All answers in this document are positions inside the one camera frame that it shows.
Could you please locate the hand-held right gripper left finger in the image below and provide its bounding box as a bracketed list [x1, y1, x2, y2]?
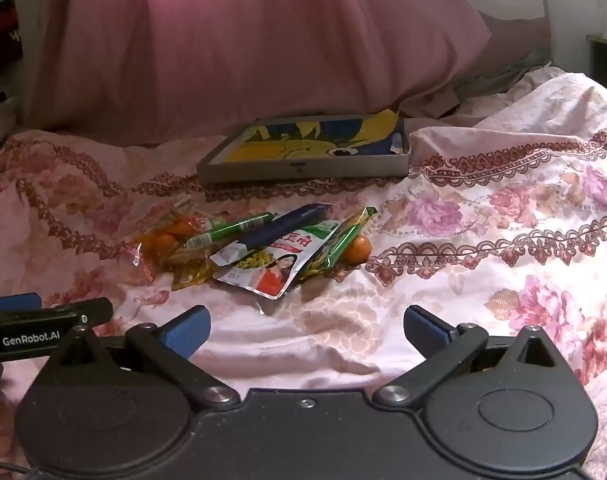
[38, 305, 242, 408]

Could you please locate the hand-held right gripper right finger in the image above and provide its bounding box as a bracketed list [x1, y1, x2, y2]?
[372, 304, 570, 407]

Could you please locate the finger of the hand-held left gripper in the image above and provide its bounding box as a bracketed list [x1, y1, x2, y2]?
[0, 297, 114, 331]
[0, 293, 43, 312]

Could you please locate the gold foil snack packet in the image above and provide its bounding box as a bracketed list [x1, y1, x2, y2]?
[170, 252, 219, 292]

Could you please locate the orange jelly packet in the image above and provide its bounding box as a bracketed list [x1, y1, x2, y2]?
[126, 197, 219, 283]

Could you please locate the white and red snack packet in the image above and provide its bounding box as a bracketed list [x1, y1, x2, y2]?
[210, 220, 341, 301]

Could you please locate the green sausage stick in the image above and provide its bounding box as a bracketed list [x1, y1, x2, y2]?
[184, 211, 277, 251]

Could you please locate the puffed rice cracker packet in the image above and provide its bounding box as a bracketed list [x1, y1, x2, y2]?
[298, 206, 379, 278]

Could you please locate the dark blue stick packet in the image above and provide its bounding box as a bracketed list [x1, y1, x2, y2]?
[231, 201, 334, 256]

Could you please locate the grey box with cartoon print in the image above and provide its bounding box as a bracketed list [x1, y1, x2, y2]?
[196, 112, 413, 185]

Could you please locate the pink floral blanket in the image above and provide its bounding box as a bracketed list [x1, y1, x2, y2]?
[0, 67, 607, 480]

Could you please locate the grey-green cloth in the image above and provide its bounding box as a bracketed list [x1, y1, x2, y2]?
[398, 57, 554, 116]

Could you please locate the large pink pillow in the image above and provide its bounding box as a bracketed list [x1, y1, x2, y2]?
[14, 0, 494, 146]

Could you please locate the dark wooden furniture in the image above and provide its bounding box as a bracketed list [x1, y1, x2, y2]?
[586, 32, 607, 91]

